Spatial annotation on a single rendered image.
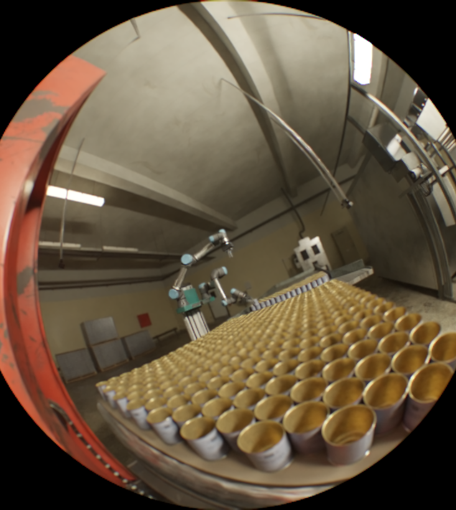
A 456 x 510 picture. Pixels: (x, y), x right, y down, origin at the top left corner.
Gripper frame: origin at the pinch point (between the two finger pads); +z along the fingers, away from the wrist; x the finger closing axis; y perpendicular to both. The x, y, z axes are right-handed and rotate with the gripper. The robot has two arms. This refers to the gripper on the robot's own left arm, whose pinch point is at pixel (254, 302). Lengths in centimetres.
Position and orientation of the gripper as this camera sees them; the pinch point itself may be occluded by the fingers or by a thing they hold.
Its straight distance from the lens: 194.1
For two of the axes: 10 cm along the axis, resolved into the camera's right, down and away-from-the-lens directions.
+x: 4.4, 0.3, 9.0
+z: 8.4, 3.4, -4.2
